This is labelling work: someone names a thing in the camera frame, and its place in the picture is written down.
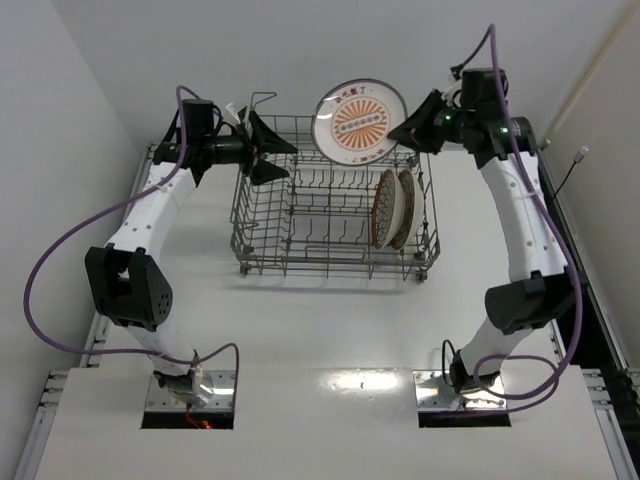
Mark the orange sunburst glass plate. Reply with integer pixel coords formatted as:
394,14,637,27
311,78,408,167

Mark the floral plate orange rim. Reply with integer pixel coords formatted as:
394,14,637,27
391,169,418,250
371,169,402,249

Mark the floral plate orange rim front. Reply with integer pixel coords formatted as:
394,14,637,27
371,169,402,249

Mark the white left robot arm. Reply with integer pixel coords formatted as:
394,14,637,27
85,100,298,407

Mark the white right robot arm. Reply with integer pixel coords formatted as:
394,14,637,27
388,69,580,393

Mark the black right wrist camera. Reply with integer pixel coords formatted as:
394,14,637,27
510,116,538,154

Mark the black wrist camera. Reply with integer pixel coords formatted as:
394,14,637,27
510,116,538,154
179,99,218,143

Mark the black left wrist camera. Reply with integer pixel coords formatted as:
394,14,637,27
179,99,218,143

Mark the grey wire dish rack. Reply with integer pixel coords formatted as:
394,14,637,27
230,115,441,282

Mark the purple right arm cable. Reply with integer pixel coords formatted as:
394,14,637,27
449,23,585,414

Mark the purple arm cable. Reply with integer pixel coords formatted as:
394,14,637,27
449,23,585,414
23,84,241,412

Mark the black cable with grey plug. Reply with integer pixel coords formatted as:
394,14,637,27
552,145,590,200

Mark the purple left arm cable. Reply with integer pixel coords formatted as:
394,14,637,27
23,84,241,412

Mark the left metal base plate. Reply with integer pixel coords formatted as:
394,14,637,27
145,370,236,413

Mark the metal base plate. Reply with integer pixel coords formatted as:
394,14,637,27
413,370,507,413
145,370,236,413

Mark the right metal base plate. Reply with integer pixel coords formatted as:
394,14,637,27
413,370,507,413

